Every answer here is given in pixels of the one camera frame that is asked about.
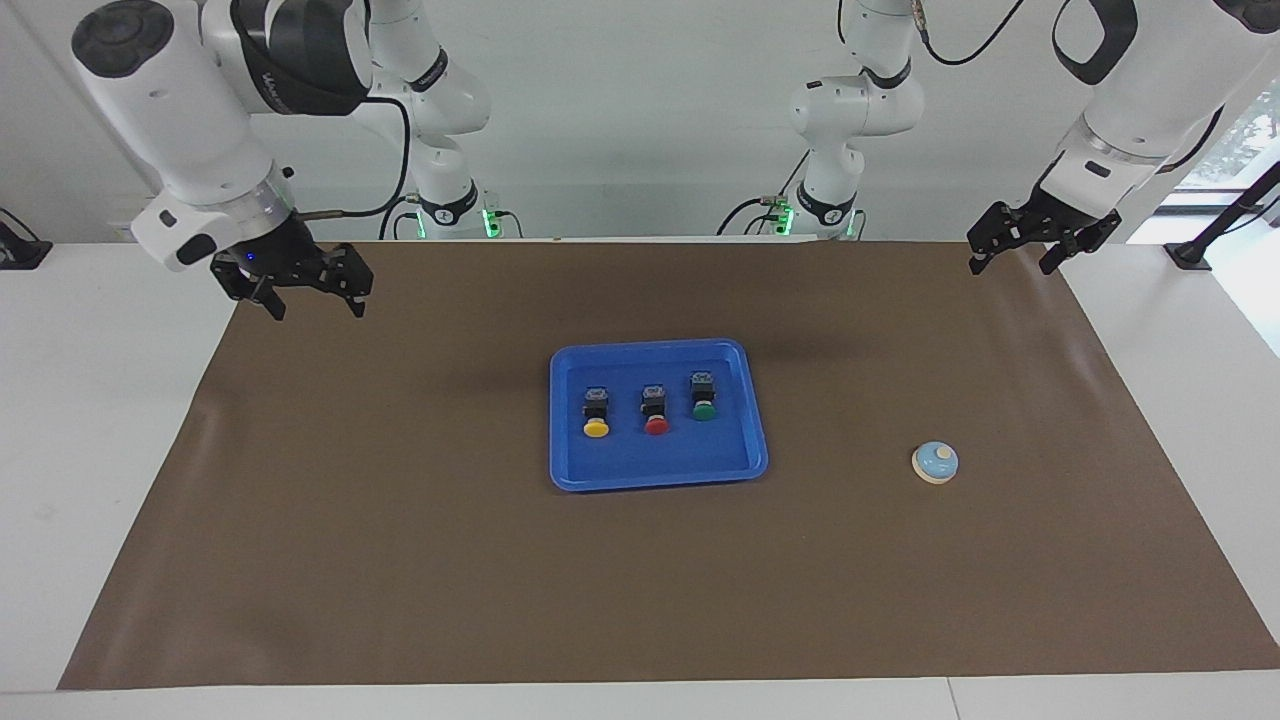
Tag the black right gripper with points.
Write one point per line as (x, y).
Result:
(285, 255)

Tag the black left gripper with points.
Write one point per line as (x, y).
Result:
(1045, 222)

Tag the light blue desk bell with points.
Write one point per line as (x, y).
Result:
(935, 462)

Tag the yellow push button switch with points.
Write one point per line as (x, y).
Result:
(596, 428)

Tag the green push button switch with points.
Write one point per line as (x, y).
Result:
(704, 411)

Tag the red push button switch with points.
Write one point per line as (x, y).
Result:
(656, 426)

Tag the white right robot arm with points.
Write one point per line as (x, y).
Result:
(180, 110)

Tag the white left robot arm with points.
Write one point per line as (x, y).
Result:
(850, 110)

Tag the blue plastic tray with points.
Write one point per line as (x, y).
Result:
(700, 455)

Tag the black tripod stand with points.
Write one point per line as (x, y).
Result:
(1188, 255)

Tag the glass window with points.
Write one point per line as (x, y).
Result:
(1250, 130)

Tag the black stand with flat base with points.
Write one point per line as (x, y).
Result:
(25, 255)

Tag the brown table mat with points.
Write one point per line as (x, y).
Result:
(640, 600)

